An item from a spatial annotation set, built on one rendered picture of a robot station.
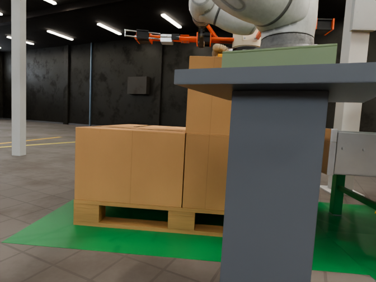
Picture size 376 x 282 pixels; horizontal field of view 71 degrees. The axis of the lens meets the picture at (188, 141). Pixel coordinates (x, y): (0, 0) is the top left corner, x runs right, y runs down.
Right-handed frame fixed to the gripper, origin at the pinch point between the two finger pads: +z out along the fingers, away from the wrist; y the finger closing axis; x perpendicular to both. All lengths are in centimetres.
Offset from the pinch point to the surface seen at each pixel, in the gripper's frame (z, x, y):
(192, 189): -5, -1, 83
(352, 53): 107, 133, -20
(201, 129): -5, 3, 51
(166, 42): 11.6, -20.6, 2.5
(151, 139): -5, -24, 58
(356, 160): -21, 73, 61
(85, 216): -5, -59, 102
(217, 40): 11.3, 8.5, 0.4
